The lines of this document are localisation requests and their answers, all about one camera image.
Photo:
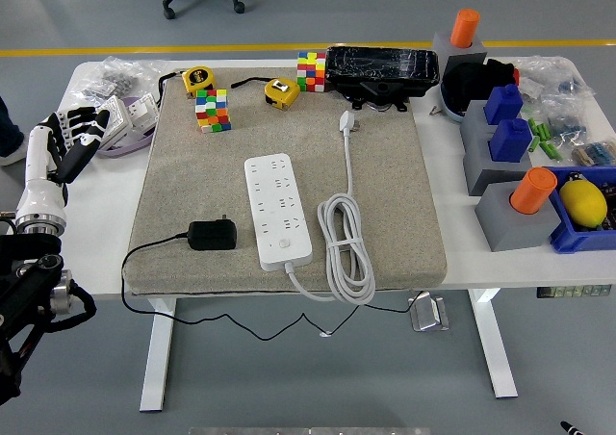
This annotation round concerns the clear bag grey screws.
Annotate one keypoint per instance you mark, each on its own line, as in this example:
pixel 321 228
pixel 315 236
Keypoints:
pixel 113 79

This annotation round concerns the light blue round base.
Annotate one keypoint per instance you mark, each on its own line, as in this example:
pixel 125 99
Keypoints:
pixel 452 111

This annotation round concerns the small green cylinder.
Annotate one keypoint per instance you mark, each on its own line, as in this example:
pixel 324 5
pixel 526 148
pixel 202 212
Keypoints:
pixel 535 144
pixel 546 147
pixel 532 126
pixel 544 131
pixel 554 152

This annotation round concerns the blue plastic bin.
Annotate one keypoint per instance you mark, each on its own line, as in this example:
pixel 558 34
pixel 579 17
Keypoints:
pixel 577 242

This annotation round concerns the silver metal bracket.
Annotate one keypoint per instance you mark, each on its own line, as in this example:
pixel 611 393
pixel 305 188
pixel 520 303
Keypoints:
pixel 428 314

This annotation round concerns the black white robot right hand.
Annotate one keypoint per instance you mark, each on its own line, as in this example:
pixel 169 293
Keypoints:
pixel 570 429

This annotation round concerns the grey peg holder block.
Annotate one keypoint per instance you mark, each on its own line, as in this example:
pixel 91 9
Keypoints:
pixel 481 165
pixel 510 228
pixel 474 52
pixel 474 117

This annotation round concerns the yellow tape measure silver clip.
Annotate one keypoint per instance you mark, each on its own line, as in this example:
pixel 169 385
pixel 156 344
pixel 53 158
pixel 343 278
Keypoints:
pixel 281 93

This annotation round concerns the purple tray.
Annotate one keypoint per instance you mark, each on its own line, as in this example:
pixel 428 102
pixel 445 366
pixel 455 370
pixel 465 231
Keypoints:
pixel 130 148

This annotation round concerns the orange cylinder peg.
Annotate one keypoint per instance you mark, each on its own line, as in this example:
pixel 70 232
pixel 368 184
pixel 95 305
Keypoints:
pixel 464 26
pixel 531 192

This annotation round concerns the black plastic-wrapped device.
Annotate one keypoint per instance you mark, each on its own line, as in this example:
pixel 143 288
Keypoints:
pixel 380 69

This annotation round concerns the small red object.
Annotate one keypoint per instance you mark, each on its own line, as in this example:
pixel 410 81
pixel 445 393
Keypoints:
pixel 516 76

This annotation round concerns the white table leg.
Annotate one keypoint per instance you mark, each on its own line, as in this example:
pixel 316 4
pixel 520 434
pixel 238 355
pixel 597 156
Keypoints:
pixel 495 353
pixel 156 387

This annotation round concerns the grey-brown mat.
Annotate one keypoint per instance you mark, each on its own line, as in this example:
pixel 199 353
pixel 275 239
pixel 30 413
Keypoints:
pixel 394 189

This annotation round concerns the black penguin toy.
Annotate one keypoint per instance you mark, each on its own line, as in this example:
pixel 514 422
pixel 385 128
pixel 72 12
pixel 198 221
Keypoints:
pixel 573 177

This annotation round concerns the yellow lemon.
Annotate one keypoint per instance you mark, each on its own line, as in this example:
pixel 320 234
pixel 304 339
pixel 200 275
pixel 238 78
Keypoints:
pixel 582 204

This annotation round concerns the white power strip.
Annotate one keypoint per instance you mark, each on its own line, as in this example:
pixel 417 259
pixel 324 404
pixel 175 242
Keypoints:
pixel 279 213

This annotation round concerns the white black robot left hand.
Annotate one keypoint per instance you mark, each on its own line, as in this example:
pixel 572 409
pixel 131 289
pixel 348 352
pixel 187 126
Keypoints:
pixel 41 189

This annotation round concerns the white socket panel round holes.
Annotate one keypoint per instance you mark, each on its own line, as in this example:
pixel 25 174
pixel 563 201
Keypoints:
pixel 118 117

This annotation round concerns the yellow tape measure black label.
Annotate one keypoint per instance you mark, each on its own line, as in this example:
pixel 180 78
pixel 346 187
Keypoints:
pixel 198 80

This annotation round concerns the clear bag of resistors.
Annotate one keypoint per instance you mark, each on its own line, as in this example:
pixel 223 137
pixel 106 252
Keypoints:
pixel 594 153

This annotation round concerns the clear bag blue connectors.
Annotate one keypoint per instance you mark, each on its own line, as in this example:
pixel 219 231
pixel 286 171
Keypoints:
pixel 568 127

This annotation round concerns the black cloth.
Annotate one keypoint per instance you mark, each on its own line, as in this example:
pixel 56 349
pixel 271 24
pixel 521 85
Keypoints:
pixel 469 84

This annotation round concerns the multicolour puzzle cube tower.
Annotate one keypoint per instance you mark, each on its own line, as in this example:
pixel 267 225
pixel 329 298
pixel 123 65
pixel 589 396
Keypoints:
pixel 214 112
pixel 311 71

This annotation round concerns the large clear parts bag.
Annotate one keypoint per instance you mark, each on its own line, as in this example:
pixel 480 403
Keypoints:
pixel 553 76

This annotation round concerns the black plug adapter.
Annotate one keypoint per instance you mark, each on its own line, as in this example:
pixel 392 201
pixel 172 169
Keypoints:
pixel 212 235

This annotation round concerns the white wall socket panel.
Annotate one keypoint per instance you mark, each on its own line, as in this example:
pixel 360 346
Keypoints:
pixel 142 112

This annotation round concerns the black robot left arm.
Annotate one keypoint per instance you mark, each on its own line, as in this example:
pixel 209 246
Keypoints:
pixel 29 271

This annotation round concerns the blue square peg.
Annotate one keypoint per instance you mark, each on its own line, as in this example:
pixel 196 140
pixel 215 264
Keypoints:
pixel 503 105
pixel 510 141

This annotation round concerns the table control panel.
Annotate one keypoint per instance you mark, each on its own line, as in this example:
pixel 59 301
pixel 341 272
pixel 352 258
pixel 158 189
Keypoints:
pixel 572 291

